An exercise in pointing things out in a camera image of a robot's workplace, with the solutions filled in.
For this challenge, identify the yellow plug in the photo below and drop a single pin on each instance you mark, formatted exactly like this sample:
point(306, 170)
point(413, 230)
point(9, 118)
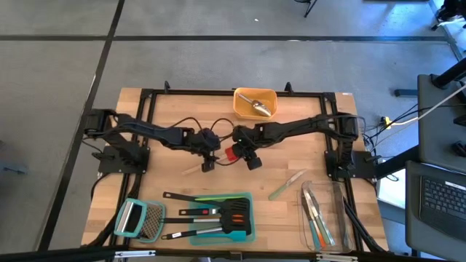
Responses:
point(386, 122)

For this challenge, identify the silver table knife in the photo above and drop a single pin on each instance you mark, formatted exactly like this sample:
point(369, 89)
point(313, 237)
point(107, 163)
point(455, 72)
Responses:
point(316, 203)

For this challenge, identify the black rig crossbar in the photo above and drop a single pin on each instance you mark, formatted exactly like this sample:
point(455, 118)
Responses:
point(54, 253)

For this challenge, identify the black stand beam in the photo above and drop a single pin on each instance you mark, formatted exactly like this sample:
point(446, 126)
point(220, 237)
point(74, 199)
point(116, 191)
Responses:
point(397, 160)

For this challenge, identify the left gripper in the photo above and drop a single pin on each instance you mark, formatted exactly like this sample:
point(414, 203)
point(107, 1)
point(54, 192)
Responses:
point(205, 143)

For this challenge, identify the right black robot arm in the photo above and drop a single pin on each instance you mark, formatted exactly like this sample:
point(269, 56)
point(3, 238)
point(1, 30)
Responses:
point(302, 127)

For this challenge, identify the clear plastic container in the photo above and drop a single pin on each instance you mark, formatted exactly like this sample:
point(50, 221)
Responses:
point(338, 203)

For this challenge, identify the black stand pole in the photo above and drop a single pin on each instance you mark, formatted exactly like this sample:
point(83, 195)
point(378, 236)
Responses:
point(449, 74)

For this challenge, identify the black table frame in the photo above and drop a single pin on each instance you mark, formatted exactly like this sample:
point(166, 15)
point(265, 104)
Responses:
point(189, 92)

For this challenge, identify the black floor bar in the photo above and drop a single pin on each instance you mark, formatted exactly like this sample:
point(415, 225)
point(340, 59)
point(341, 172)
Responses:
point(406, 93)

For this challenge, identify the grey desk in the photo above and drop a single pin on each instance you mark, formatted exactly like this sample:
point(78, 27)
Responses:
point(429, 138)
point(413, 218)

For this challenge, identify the black tripod leg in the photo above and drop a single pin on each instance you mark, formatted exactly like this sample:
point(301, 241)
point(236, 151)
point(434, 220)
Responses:
point(309, 7)

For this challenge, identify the orange silicone spoon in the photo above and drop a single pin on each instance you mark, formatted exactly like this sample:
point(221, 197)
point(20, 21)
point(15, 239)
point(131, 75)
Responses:
point(237, 215)

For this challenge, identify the black desk device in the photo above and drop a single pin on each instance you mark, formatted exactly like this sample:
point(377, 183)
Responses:
point(459, 148)

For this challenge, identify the long black slotted turner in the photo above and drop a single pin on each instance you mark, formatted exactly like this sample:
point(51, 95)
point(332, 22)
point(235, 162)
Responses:
point(178, 197)

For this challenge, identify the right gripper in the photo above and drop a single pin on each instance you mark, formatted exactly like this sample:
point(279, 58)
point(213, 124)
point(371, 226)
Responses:
point(247, 140)

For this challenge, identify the orange plastic bin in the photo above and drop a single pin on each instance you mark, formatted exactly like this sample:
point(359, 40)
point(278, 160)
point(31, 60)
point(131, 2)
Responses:
point(240, 113)

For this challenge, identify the black laptop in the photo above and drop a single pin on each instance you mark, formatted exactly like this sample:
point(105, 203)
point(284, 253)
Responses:
point(442, 203)

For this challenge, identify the teal-framed metal grater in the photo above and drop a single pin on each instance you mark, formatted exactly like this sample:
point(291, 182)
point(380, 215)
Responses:
point(140, 220)

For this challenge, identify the silver chair base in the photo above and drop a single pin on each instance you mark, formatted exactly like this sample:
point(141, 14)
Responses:
point(451, 12)

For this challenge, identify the silver bracket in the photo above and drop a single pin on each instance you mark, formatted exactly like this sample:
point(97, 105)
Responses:
point(336, 257)
point(134, 253)

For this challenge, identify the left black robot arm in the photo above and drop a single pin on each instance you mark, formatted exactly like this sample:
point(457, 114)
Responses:
point(153, 131)

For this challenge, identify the grey floor object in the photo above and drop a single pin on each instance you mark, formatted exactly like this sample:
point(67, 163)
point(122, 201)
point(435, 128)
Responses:
point(12, 169)

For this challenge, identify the metal scoop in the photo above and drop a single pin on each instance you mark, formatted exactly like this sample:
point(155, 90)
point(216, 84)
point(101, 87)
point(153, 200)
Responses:
point(262, 108)

